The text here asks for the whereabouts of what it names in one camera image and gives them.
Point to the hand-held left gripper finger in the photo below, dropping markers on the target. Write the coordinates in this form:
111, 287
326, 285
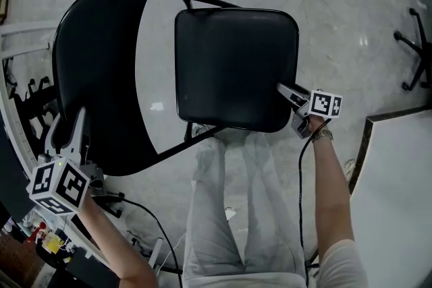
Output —
50, 138
77, 135

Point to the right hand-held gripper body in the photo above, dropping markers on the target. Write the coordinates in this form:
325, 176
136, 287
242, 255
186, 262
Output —
324, 104

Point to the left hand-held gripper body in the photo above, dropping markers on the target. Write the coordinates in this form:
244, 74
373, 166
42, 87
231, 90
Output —
59, 185

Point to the black folding chair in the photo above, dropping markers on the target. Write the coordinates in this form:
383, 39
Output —
233, 67

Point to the person's right forearm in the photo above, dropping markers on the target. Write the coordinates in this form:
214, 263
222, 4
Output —
332, 185

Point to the person's left forearm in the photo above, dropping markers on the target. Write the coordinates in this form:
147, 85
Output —
111, 239

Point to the black office chair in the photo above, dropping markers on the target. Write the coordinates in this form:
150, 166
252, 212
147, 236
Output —
37, 96
420, 50

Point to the silver wristwatch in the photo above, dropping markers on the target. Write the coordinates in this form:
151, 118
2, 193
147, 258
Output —
323, 136

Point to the yellow bottle on desk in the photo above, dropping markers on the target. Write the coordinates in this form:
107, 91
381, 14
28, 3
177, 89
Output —
52, 243

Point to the white long desk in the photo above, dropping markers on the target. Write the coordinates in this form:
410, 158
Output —
20, 31

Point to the person's light grey trousers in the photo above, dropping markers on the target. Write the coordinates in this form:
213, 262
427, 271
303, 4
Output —
209, 212

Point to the person's white shirt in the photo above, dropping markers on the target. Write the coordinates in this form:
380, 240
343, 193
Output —
341, 263

